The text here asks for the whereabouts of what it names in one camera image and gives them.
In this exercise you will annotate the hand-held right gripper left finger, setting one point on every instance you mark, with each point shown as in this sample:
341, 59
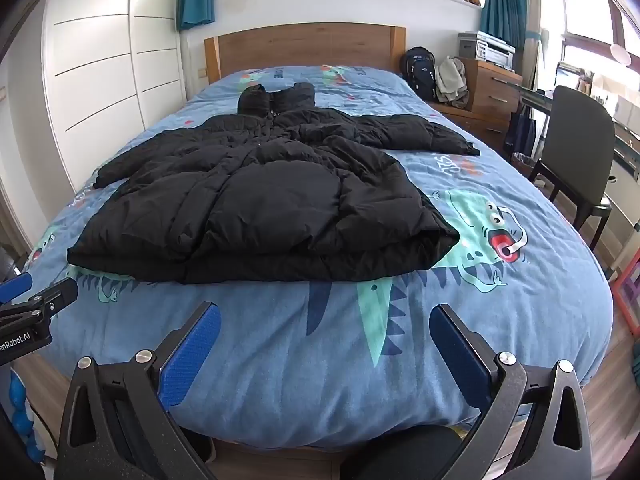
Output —
192, 350

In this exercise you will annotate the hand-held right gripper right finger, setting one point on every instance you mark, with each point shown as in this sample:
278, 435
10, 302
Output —
457, 355

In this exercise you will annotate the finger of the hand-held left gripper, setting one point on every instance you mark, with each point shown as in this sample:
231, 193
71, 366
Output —
57, 297
15, 287

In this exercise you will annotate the black puffer jacket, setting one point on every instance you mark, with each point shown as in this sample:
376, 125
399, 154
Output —
260, 200

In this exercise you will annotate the grey clothes pile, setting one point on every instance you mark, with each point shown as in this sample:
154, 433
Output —
450, 85

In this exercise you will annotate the blue bumpy plastic object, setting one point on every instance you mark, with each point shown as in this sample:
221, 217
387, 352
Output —
25, 420

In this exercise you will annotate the bed with blue duvet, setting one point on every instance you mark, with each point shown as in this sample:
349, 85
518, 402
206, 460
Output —
310, 385

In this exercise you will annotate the pink storage box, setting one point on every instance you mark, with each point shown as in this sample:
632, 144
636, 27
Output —
629, 295

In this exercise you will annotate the waste bin with liner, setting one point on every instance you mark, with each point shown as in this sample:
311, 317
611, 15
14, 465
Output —
524, 164

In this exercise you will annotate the wooden bedside table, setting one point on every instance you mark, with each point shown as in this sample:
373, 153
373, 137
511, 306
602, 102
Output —
475, 125

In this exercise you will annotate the navy bag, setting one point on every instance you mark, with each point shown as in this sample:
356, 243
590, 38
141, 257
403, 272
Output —
520, 130

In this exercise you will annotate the white wardrobe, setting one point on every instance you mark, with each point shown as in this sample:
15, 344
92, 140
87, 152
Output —
100, 60

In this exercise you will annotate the dark grey chair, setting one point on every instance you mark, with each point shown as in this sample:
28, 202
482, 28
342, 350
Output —
580, 140

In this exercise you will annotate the glass desk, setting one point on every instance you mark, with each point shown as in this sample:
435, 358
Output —
625, 152

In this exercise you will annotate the wooden chest of drawers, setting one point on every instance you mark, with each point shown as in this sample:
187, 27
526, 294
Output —
495, 90

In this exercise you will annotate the black backpack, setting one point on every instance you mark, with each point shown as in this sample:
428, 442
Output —
420, 72

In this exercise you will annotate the white printer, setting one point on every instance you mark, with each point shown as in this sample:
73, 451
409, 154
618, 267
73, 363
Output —
487, 50

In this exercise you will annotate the wooden bed headboard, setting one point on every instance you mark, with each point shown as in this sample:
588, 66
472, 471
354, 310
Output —
300, 47

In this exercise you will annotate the round white lamp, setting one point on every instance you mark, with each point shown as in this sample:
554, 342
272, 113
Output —
620, 53

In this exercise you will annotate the window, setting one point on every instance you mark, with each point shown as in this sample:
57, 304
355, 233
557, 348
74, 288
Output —
585, 10

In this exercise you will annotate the wall switch plate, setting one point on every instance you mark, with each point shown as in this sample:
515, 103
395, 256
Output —
200, 71

